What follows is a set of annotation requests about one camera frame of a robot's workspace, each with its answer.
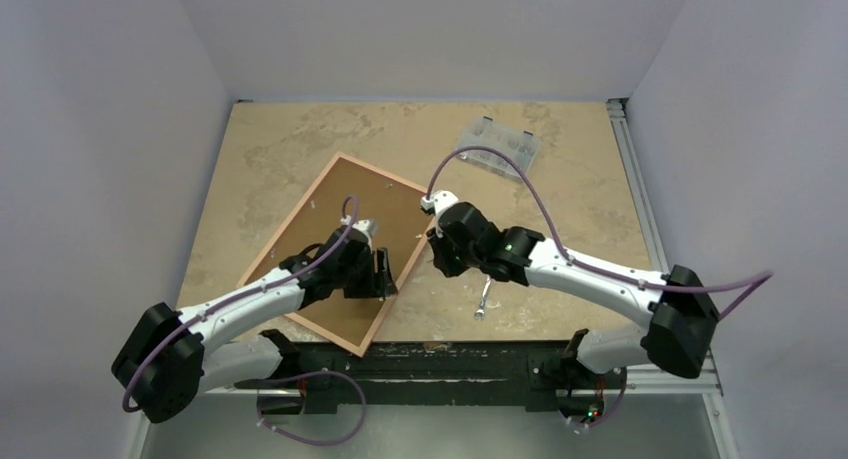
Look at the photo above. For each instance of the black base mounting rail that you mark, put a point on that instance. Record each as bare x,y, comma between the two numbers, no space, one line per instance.
538,376

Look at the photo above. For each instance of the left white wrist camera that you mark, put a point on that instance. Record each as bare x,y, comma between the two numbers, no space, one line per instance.
366,227

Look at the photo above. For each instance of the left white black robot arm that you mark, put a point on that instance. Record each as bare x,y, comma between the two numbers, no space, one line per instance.
165,359

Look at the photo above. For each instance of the silver combination wrench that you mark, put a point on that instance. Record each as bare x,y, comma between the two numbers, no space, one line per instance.
480,312

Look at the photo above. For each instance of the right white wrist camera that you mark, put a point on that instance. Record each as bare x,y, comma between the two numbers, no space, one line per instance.
438,202

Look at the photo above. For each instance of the clear plastic screw organizer box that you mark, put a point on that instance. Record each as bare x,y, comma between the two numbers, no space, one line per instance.
520,146

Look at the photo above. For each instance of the aluminium extrusion frame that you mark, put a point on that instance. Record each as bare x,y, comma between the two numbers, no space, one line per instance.
705,393

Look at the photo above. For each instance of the pink picture frame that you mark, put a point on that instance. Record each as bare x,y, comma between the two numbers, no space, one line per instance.
392,201

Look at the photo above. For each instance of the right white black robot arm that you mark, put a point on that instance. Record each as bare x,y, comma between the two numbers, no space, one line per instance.
673,318

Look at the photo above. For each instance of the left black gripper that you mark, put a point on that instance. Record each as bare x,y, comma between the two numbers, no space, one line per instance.
378,283

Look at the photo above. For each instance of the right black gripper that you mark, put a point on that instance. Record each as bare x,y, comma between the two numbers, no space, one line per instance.
443,247

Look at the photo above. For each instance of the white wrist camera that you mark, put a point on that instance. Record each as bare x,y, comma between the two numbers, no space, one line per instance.
366,227
438,202

